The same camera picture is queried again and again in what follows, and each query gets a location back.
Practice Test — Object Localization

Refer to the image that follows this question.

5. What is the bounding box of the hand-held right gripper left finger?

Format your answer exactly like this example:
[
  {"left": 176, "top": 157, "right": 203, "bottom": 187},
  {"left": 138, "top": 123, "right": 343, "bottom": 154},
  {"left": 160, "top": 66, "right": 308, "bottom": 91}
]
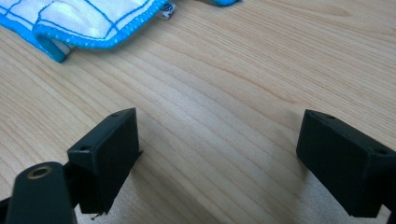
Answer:
[{"left": 64, "top": 107, "right": 144, "bottom": 217}]

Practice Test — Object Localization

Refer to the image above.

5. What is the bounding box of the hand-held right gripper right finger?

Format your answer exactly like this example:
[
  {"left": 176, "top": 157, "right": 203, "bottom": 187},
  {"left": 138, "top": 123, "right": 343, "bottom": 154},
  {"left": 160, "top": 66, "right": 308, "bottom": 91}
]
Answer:
[{"left": 295, "top": 108, "right": 396, "bottom": 218}]

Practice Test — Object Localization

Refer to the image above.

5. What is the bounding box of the white cloth with blue trim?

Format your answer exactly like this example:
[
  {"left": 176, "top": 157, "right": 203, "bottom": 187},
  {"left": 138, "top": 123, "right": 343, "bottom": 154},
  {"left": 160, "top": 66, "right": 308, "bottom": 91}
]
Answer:
[{"left": 0, "top": 0, "right": 242, "bottom": 63}]

